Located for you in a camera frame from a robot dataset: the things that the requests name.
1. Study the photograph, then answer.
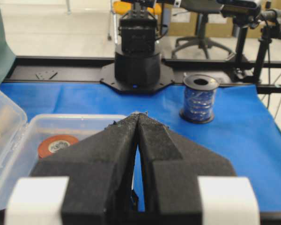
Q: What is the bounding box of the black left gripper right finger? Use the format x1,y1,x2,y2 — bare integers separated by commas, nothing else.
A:
136,112,260,225

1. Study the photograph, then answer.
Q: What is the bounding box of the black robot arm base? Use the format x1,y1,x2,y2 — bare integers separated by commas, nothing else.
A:
100,0,175,93

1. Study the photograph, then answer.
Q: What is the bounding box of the cardboard box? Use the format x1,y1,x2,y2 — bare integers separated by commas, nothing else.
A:
165,4,265,38

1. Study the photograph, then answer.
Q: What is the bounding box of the black metal rail frame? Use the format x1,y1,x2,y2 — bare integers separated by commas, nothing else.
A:
4,56,281,94

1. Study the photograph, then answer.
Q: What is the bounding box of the clear plastic toolbox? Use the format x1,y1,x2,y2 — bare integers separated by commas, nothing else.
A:
0,91,125,210

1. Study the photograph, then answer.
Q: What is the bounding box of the blue table cloth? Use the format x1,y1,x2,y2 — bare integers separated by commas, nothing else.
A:
0,82,281,212

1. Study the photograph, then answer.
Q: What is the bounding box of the blue ribbon spool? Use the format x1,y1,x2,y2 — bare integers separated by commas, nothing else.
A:
179,74,219,124

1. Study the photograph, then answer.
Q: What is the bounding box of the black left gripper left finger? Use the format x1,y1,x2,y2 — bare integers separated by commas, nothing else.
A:
4,112,139,225

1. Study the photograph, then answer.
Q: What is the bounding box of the orange tape roll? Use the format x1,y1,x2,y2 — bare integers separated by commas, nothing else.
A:
37,135,79,158

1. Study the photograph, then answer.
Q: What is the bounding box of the orange chair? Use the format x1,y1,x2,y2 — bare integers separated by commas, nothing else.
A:
107,0,163,40

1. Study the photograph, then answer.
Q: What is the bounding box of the black office chair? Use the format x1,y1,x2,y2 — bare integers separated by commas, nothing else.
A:
171,0,233,59

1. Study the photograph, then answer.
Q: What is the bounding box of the black camera tripod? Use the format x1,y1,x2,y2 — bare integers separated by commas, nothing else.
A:
217,0,281,83

